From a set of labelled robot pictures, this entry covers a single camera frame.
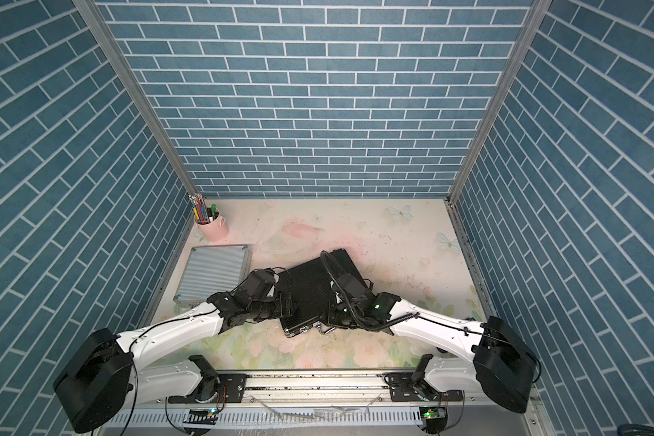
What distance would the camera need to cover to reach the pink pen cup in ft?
3.33

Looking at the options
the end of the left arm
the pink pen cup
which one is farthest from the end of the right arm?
the pink pen cup

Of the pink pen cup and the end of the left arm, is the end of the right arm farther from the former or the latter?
the pink pen cup
